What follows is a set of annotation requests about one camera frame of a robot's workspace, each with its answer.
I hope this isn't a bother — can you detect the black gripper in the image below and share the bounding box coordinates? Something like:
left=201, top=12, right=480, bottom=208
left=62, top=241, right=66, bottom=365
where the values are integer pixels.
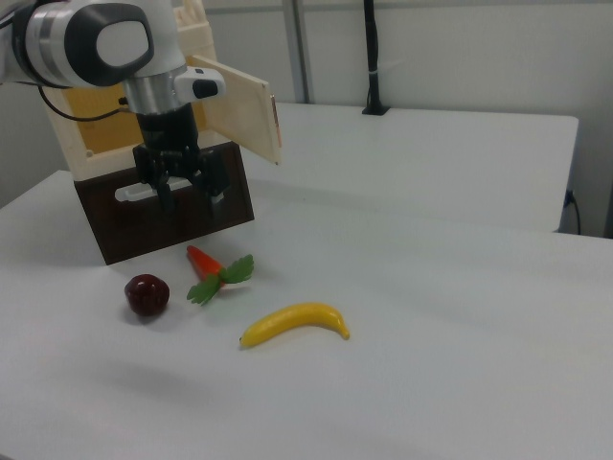
left=132, top=103, right=230, bottom=218

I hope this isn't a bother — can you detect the cream cabinet door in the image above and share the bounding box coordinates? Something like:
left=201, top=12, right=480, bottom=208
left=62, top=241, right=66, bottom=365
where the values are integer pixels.
left=190, top=53, right=284, bottom=168

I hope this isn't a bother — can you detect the cream plastic toy cabinet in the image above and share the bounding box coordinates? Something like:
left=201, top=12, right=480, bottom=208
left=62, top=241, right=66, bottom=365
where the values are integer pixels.
left=45, top=0, right=226, bottom=183

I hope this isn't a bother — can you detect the dark brown drawer unit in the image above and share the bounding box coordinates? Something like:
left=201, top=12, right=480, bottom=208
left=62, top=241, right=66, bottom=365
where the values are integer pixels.
left=74, top=141, right=256, bottom=265

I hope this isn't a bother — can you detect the orange toy carrot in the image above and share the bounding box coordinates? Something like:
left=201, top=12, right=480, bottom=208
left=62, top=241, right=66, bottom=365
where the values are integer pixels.
left=185, top=244, right=256, bottom=307

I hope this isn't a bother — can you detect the dark red toy apple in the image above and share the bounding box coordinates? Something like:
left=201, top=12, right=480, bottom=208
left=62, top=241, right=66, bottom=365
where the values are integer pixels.
left=124, top=273, right=171, bottom=317

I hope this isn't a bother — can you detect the yellow toy banana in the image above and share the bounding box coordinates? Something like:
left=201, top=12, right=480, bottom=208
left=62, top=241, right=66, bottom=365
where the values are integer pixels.
left=238, top=301, right=352, bottom=350

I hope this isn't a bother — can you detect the black vertical pole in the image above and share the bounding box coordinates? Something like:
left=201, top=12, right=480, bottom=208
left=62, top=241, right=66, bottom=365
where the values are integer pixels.
left=362, top=0, right=380, bottom=112

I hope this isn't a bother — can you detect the white drawer handle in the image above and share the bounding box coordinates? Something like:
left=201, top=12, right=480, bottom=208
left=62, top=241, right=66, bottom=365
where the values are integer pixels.
left=114, top=177, right=195, bottom=203

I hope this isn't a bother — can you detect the copper door handle strip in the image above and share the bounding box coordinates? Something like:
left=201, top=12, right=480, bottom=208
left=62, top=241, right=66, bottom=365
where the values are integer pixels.
left=269, top=94, right=284, bottom=150

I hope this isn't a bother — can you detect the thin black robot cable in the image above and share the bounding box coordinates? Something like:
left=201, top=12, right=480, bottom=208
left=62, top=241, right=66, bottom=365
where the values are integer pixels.
left=36, top=84, right=131, bottom=124

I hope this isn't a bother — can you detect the cream cabinet carry handle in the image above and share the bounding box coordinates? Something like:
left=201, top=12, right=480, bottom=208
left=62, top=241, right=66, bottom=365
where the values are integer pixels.
left=172, top=0, right=207, bottom=28

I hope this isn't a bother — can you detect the black power cable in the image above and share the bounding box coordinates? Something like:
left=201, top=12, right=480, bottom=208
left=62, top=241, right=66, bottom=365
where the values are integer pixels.
left=564, top=189, right=582, bottom=236

